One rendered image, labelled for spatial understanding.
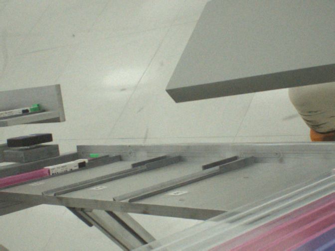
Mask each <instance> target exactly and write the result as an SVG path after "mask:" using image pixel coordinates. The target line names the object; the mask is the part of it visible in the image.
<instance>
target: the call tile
mask: <svg viewBox="0 0 335 251"><path fill-rule="evenodd" d="M51 141H53V137H52V134H51V133H49V134H44V135H38V136H33V137H26V138H8V139H7V146H8V147H27V146H33V145H37V144H40V143H46V142H51Z"/></svg>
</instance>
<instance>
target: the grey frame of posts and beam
mask: <svg viewBox="0 0 335 251"><path fill-rule="evenodd" d="M75 210H76V211H77V212H78V213H79V214H80V215H82V216H83V217H84V218H85V219H87V220H88V221H89V222H90V223H91V224H92V225H94V226H95V227H96V228H97V229H99V230H100V231H101V232H102V233H104V235H105V236H106V237H108V238H109V239H111V240H112V241H113V242H114V243H115V244H116V245H117V246H118V247H120V248H121V249H122V250H124V251H132V250H134V249H137V248H139V247H142V246H144V245H146V244H148V243H151V242H154V241H156V239H155V238H154V237H153V236H152V235H151V234H150V233H149V232H148V231H147V230H145V229H144V228H143V227H142V226H141V225H140V224H139V223H138V222H137V221H136V220H135V219H133V218H132V217H131V216H130V215H129V214H127V212H117V211H107V210H97V209H87V208H77V207H76V208H75Z"/></svg>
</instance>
